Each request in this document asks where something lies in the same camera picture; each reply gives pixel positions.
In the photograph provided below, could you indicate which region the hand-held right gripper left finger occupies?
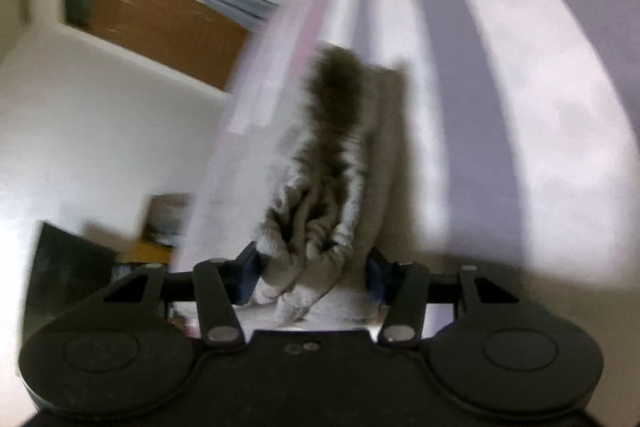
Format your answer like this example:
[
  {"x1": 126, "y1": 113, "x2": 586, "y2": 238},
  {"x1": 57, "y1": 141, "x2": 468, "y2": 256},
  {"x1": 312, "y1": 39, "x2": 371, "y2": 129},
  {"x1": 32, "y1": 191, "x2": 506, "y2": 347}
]
[{"x1": 101, "y1": 243, "x2": 262, "y2": 350}]

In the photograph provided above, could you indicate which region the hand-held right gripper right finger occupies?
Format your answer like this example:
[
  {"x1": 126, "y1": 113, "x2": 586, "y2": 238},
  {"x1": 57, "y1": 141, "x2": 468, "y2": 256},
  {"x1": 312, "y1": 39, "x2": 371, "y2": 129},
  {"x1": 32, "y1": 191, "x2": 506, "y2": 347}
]
[{"x1": 366, "y1": 248, "x2": 522, "y2": 350}]

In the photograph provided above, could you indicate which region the grey towel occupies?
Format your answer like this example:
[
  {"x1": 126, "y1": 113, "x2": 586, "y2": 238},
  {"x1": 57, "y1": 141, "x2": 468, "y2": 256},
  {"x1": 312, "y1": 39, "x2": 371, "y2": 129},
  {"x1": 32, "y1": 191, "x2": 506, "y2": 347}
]
[{"x1": 247, "y1": 44, "x2": 412, "y2": 333}]

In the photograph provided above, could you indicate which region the black flat panel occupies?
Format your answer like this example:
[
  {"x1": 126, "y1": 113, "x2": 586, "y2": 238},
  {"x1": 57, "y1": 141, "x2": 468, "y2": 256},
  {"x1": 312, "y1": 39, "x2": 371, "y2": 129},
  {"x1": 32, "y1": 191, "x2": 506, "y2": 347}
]
[{"x1": 29, "y1": 221, "x2": 122, "y2": 325}]

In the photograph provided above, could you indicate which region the striped bed sheet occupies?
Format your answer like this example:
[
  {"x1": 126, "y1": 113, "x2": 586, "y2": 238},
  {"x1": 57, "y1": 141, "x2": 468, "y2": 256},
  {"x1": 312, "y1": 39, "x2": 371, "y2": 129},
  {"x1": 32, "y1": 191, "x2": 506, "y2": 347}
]
[{"x1": 169, "y1": 0, "x2": 640, "y2": 339}]

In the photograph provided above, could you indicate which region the brown wooden door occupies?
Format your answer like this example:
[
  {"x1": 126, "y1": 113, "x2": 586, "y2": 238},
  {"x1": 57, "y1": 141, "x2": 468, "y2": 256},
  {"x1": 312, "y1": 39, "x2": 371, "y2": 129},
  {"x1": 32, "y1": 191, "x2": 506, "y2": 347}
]
[{"x1": 64, "y1": 0, "x2": 251, "y2": 94}]

